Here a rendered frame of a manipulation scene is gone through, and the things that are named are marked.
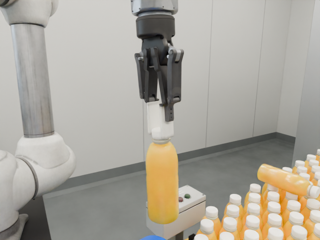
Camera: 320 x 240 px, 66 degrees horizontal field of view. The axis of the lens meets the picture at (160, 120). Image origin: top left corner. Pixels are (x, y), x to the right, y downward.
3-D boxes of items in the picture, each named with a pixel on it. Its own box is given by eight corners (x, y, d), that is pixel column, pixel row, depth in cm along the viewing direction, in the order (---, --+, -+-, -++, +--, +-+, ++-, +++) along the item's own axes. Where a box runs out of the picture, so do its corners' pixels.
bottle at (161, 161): (180, 207, 59) (179, 133, 55) (176, 225, 52) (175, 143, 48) (151, 205, 60) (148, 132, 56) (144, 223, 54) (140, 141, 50)
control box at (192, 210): (145, 226, 88) (145, 201, 85) (186, 206, 100) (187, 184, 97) (163, 242, 80) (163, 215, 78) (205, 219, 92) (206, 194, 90)
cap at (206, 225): (206, 234, 71) (206, 229, 71) (197, 226, 75) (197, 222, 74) (215, 229, 73) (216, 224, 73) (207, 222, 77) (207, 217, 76)
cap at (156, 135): (171, 135, 54) (171, 127, 54) (168, 141, 50) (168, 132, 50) (154, 135, 55) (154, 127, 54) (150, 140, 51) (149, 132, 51)
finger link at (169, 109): (169, 95, 49) (179, 96, 46) (170, 120, 50) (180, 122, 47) (163, 96, 48) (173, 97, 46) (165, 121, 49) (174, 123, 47)
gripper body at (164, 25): (126, 18, 48) (130, 67, 50) (151, 10, 41) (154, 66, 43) (157, 21, 52) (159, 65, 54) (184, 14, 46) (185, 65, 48)
